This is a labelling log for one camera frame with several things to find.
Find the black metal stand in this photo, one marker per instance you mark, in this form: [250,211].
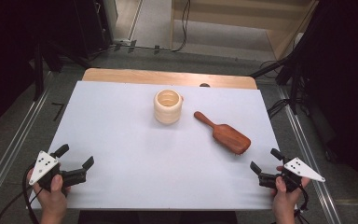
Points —
[295,84]
[38,71]

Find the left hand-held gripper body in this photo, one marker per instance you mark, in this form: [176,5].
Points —
[43,165]

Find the black curtain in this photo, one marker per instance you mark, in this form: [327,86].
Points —
[6,46]
[348,77]

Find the person's right hand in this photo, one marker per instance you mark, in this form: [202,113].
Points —
[282,200]

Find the white table board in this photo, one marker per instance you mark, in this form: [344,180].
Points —
[167,171]

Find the cream ribbed cup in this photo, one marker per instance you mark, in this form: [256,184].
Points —
[167,115]

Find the small dark table knob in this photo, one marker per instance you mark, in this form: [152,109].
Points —
[204,85]

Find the wooden hairbrush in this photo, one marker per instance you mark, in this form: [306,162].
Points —
[230,138]

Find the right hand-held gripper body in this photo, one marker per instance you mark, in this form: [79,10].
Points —
[301,169]

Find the metal floor rail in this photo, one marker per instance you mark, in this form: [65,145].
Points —
[307,155]
[15,146]

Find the black cabinet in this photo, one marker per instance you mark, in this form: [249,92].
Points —
[90,28]

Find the wooden table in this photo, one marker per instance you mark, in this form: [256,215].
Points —
[121,76]

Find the light wooden shelf unit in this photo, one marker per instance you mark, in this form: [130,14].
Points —
[230,15]

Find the person's left hand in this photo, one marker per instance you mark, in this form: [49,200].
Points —
[53,200]

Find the white power strip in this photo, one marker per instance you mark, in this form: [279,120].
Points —
[123,42]

